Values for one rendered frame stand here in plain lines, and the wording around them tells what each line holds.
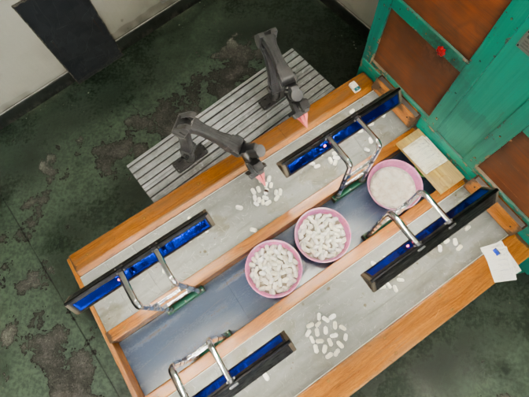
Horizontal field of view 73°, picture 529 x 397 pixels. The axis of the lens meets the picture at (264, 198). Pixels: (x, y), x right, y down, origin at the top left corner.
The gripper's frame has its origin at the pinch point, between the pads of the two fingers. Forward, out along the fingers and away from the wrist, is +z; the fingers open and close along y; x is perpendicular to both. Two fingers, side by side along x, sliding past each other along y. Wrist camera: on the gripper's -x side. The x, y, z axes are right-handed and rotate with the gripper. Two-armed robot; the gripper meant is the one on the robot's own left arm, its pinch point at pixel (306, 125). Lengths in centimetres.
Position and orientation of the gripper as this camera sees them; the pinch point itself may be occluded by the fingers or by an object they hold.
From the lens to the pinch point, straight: 183.4
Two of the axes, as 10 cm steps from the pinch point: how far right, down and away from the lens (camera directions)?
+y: 8.3, -5.4, 1.4
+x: -3.2, -2.6, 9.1
